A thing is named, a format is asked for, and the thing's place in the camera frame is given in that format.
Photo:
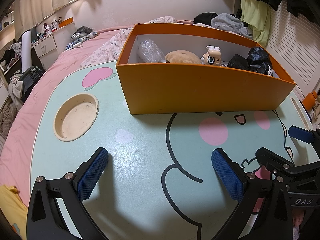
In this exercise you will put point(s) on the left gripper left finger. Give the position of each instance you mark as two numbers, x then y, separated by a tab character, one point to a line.
45	219

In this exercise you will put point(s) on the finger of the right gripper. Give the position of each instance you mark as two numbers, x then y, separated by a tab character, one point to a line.
308	136
295	176

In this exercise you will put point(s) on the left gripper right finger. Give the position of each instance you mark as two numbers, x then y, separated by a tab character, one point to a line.
263	210

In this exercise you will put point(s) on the black lace cloth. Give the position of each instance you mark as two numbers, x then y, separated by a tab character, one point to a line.
258	61

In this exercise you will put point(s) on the cartoon figure toy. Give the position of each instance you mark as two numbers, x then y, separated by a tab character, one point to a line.
212	56

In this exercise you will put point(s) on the brown plush toy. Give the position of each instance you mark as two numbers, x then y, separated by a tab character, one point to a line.
182	56

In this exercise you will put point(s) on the orange cardboard box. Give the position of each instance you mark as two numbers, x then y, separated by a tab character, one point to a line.
153	88

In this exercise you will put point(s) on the yellow cloth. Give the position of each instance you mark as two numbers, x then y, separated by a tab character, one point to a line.
14	209

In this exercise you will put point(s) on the orange bottle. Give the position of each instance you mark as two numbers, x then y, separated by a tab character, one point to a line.
310	100

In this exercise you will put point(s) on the pink bed sheet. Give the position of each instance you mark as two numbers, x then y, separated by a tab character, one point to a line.
18	147

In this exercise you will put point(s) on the mint cartoon lap table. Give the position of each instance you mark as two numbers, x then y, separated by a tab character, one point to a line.
159	182

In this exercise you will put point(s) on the green hanging garment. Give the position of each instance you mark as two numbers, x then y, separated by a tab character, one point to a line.
258	17

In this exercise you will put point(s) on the grey clothes pile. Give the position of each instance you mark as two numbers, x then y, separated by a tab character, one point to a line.
230	23

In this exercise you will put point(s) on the white roll tube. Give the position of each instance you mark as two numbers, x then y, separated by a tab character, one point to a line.
26	51

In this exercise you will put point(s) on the white bedside drawer cabinet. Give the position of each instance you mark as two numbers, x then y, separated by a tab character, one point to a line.
46	51

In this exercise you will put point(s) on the pink floral blanket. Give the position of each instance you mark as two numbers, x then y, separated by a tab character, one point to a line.
111	49

